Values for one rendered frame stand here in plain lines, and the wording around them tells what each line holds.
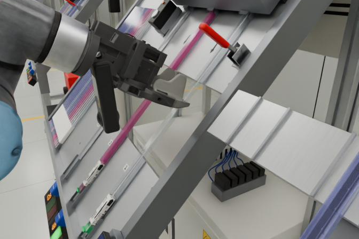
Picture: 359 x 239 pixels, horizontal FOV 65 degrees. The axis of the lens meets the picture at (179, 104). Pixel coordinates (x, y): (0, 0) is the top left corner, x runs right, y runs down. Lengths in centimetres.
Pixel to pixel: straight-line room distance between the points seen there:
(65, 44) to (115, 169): 30
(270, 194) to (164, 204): 45
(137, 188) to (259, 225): 36
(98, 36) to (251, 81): 25
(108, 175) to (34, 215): 126
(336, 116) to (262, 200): 32
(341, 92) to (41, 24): 54
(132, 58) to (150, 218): 26
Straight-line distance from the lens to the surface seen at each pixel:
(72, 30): 41
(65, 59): 41
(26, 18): 40
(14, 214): 191
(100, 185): 63
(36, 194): 199
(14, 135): 28
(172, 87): 48
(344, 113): 64
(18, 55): 41
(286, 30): 50
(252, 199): 84
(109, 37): 43
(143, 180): 52
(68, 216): 65
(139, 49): 43
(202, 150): 47
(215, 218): 77
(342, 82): 64
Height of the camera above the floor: 116
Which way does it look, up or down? 22 degrees down
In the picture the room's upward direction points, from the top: straight up
